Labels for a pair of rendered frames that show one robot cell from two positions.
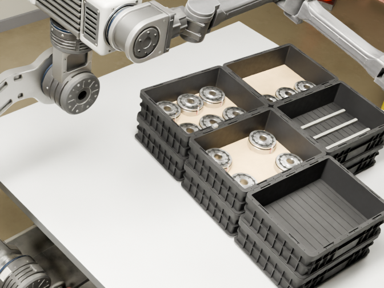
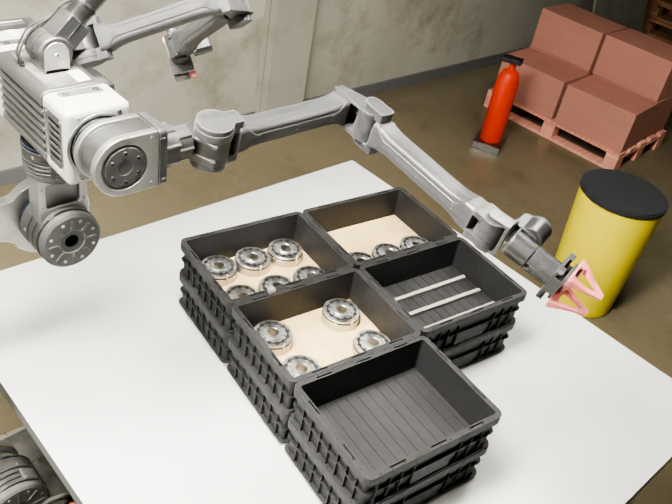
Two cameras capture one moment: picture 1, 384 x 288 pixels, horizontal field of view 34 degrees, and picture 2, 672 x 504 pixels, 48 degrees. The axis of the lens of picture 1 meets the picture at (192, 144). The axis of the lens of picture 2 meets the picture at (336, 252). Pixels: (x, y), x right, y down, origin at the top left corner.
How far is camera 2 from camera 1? 0.43 m
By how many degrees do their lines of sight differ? 6
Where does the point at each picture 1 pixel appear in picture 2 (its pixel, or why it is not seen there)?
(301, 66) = (413, 216)
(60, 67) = (36, 201)
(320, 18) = (395, 145)
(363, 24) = (536, 173)
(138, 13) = (116, 127)
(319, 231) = (398, 442)
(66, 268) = not seen: hidden behind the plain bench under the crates
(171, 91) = (227, 243)
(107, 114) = (150, 270)
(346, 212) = (442, 416)
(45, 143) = (56, 305)
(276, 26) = not seen: hidden behind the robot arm
